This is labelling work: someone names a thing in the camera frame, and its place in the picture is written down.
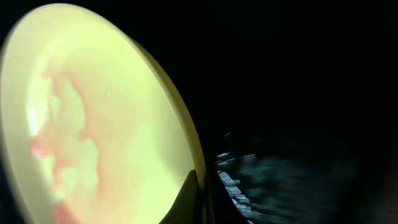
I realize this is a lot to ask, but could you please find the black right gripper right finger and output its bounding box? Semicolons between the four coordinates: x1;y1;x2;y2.
206;173;249;224

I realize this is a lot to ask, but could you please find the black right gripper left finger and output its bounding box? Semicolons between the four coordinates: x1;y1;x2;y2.
160;170;203;224

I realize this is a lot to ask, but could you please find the yellow plate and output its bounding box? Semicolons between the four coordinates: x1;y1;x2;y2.
1;3;206;224

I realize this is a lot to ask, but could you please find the round black tray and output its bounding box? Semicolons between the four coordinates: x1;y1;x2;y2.
1;1;397;223

